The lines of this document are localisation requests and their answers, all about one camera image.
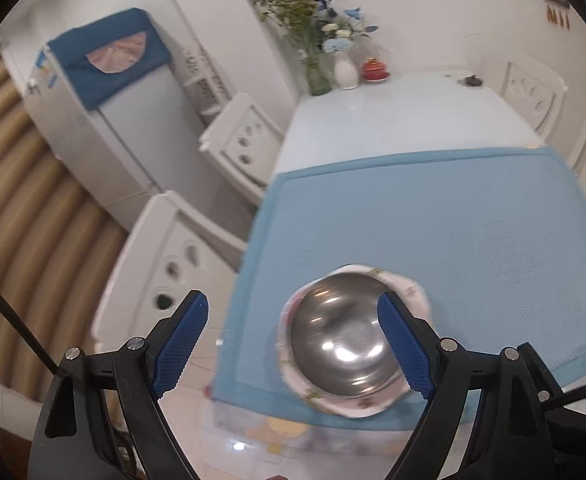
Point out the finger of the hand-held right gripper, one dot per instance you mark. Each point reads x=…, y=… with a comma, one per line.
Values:
x=540, y=372

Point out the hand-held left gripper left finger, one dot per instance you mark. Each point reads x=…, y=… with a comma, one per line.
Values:
x=180, y=345

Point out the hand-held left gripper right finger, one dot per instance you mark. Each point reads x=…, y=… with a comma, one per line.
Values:
x=403, y=345

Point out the blue steel bowl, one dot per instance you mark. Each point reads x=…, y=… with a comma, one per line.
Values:
x=338, y=325

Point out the white floral plate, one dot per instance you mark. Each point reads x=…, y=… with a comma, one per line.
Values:
x=353, y=407

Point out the light blue quilted mat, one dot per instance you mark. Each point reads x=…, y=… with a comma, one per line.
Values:
x=423, y=210

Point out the white fridge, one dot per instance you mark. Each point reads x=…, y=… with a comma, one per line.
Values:
x=133, y=140

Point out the white openwork rack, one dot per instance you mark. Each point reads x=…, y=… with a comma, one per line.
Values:
x=205, y=85

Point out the small black lid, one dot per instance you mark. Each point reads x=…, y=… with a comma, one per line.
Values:
x=470, y=80

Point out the white ribbed vase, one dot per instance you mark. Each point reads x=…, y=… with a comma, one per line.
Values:
x=346, y=75

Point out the red lidded teacup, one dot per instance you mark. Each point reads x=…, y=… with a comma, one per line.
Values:
x=374, y=70

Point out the glass vase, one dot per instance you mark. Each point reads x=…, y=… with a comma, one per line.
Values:
x=318, y=80

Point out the blue cloth fridge cover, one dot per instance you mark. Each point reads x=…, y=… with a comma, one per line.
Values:
x=73, y=75

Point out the blue white flower bouquet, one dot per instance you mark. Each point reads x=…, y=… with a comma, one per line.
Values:
x=343, y=35

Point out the green yellow flower bouquet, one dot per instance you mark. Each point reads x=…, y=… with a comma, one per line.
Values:
x=288, y=5

